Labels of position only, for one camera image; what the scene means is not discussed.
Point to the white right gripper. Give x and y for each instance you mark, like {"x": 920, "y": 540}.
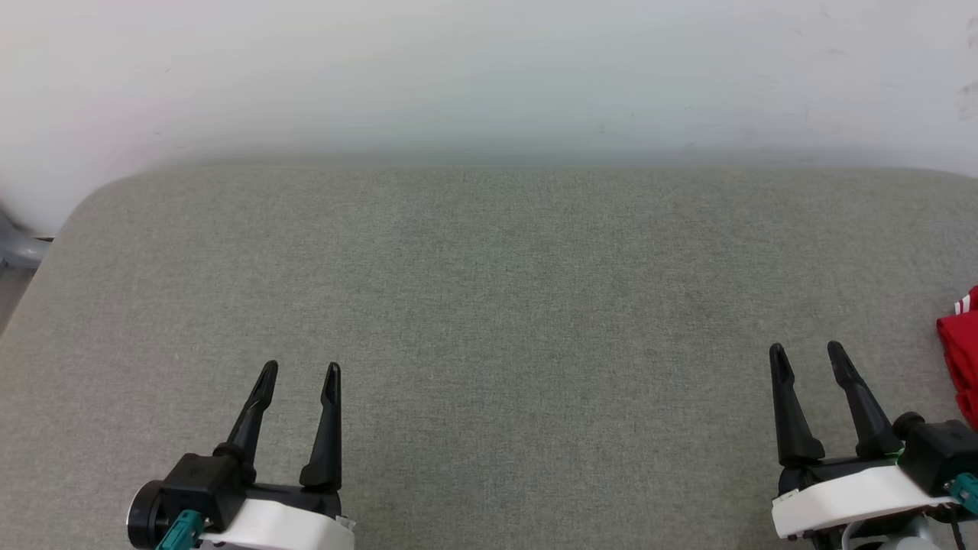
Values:
{"x": 848, "y": 496}

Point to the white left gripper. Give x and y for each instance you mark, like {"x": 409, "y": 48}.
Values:
{"x": 283, "y": 523}

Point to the red and white basketball jersey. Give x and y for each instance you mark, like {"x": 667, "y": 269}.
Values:
{"x": 963, "y": 351}

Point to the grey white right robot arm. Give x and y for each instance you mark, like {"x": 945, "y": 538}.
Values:
{"x": 909, "y": 538}

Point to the grey fabric sofa seat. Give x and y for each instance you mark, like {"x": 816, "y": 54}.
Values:
{"x": 497, "y": 321}

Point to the grey metal pipe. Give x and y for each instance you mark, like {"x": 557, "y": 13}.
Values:
{"x": 19, "y": 248}

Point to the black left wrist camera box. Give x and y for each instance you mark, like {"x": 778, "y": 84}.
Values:
{"x": 202, "y": 485}

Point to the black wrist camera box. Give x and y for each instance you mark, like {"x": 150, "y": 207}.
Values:
{"x": 940, "y": 454}
{"x": 202, "y": 485}

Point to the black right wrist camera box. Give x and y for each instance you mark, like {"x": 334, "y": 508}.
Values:
{"x": 940, "y": 454}

